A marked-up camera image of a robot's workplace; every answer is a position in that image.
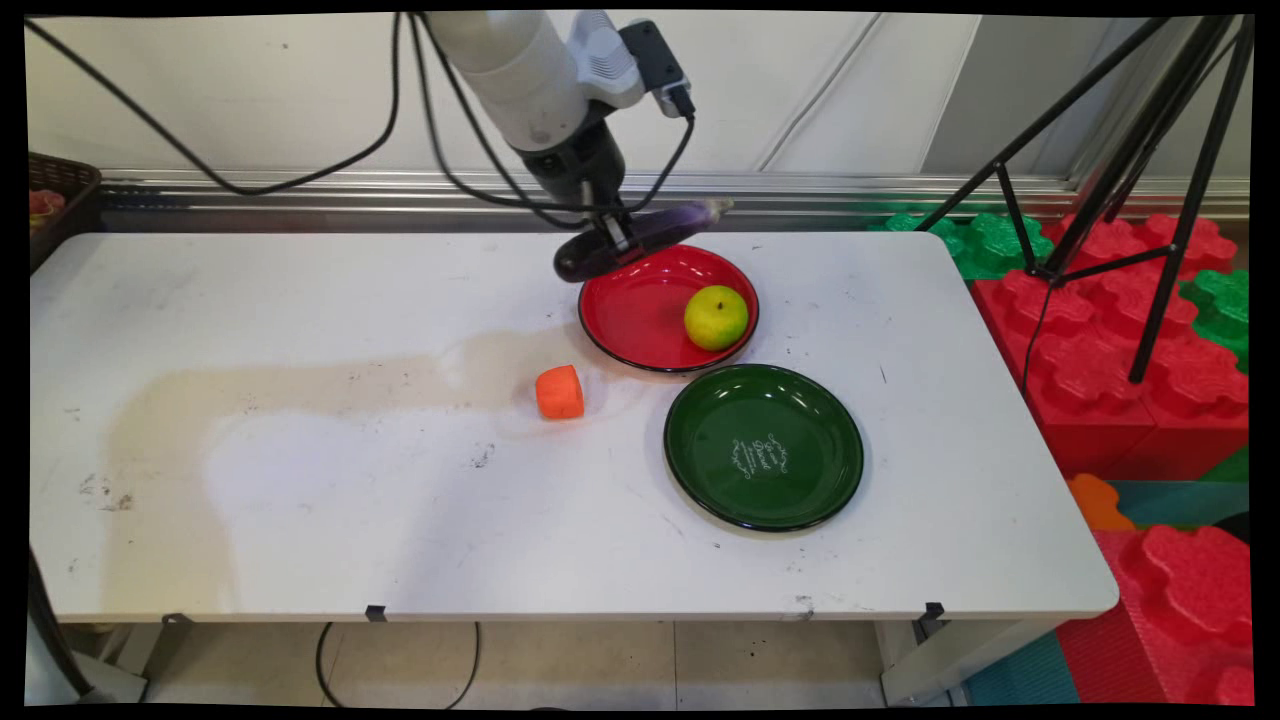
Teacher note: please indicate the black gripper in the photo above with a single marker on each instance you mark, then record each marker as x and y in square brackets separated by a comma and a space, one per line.
[580, 165]

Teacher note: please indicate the purple toy eggplant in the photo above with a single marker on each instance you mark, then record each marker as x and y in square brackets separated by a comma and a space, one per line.
[660, 228]

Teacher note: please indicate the red round plate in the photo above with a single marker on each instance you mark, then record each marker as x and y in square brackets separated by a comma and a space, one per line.
[640, 320]

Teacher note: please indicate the yellow-green toy apple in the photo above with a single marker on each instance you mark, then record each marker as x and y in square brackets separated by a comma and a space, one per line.
[716, 318]

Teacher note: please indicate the orange toy carrot piece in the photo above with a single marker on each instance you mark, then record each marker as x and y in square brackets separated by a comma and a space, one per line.
[559, 392]

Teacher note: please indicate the green round plate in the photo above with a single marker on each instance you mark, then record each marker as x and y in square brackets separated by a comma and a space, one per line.
[765, 450]

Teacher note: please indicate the green foam block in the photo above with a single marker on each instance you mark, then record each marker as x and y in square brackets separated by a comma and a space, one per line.
[1222, 310]
[985, 245]

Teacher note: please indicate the white table leg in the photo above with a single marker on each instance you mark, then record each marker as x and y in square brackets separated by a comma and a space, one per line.
[950, 660]

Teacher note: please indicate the orange foam piece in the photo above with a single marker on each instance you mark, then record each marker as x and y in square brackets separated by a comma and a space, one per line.
[1098, 502]

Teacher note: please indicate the dark woven basket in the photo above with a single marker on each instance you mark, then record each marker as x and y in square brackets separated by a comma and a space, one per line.
[75, 185]

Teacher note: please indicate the black tripod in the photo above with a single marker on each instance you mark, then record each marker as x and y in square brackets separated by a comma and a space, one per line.
[1190, 200]

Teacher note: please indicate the red item in basket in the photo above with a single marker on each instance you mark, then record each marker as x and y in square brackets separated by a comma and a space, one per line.
[45, 202]

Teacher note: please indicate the teal foam mat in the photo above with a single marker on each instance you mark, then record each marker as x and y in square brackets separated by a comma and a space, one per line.
[1185, 503]

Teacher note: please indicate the grey table leg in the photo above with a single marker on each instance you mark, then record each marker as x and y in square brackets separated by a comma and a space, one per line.
[110, 680]

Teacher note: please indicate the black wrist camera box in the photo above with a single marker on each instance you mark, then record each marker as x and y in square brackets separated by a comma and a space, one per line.
[655, 65]

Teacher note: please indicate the white ribbed camera mount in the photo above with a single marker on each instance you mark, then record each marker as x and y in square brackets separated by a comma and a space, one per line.
[605, 60]

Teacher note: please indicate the aluminium wall rail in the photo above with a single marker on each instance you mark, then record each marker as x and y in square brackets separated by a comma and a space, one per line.
[800, 195]

